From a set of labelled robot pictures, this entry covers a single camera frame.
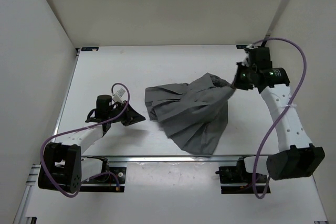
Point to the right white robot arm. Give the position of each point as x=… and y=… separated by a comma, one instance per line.
x=297, y=156

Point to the left blue corner label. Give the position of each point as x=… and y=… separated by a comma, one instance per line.
x=89, y=48

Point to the grey pleated skirt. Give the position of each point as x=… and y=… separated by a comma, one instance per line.
x=193, y=115

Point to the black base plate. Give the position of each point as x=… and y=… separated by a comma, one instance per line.
x=98, y=174
x=234, y=179

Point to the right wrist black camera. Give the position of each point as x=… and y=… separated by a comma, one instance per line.
x=259, y=56

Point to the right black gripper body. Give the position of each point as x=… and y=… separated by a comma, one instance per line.
x=243, y=72

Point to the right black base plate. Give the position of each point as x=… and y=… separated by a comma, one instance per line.
x=234, y=179

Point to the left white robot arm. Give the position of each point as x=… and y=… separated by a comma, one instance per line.
x=63, y=166

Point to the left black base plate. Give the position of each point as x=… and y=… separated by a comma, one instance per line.
x=98, y=174

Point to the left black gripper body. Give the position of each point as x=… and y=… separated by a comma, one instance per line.
x=112, y=112

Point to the blue corner label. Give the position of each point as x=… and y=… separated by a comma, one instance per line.
x=241, y=46
x=89, y=48

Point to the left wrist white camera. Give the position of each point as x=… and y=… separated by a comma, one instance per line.
x=119, y=94

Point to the aluminium front rail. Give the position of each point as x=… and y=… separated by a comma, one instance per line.
x=175, y=158

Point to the right blue corner label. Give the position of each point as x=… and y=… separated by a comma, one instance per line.
x=241, y=46

